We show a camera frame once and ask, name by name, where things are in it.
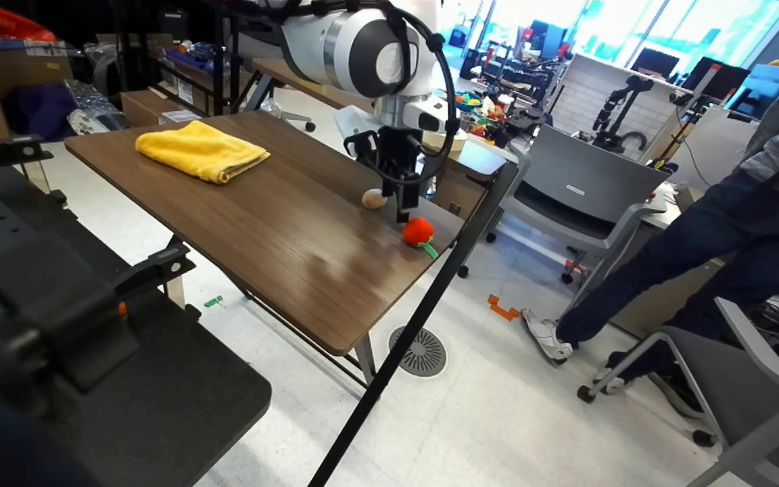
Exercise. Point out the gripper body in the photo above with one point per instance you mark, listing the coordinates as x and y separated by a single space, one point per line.
397 145

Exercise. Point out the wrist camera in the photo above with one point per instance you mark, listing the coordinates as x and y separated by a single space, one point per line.
352 125

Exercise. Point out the heap of colourful toys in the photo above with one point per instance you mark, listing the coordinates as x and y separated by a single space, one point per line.
484 111

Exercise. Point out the beige toy ball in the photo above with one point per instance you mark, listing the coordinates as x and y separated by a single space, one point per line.
373 199

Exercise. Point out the row of monitors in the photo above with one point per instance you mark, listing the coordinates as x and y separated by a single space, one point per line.
707 78

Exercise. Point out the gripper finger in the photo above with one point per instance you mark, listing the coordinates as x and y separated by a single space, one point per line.
418 193
404 203

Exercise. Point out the yellow towel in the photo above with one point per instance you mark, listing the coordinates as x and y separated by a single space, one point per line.
197 150

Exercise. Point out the red toy with green stem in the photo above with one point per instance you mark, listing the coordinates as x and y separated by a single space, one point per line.
417 230

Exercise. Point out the person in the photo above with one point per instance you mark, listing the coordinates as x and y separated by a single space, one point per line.
721 237

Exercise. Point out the black shelf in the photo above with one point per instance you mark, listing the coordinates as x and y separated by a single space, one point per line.
180 47

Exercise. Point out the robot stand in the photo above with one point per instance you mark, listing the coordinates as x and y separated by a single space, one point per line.
159 406

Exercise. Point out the black clamp with orange trigger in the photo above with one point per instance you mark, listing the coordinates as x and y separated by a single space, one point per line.
4 151
156 267

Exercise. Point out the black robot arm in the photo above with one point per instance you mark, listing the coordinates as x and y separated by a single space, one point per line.
616 115

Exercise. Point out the orange plastic piece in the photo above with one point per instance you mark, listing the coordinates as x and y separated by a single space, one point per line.
501 310

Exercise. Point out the green plastic piece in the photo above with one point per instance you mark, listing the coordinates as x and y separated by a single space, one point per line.
213 302

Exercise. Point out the grey chair with solid back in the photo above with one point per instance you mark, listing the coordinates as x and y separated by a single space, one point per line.
585 179

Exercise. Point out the roll of beige tape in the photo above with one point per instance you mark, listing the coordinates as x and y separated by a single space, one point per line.
458 141

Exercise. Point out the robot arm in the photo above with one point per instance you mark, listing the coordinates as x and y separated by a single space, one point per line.
342 47

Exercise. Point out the flat cardboard box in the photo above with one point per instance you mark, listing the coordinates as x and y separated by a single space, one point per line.
149 105

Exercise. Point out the wooden desk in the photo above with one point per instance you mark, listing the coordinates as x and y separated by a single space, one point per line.
477 159

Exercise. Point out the grey office chair on castors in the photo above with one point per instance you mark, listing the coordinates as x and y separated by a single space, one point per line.
748 385

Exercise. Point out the round floor vent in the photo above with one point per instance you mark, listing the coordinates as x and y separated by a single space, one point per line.
420 353

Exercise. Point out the white partition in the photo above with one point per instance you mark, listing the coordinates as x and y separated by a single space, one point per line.
585 95

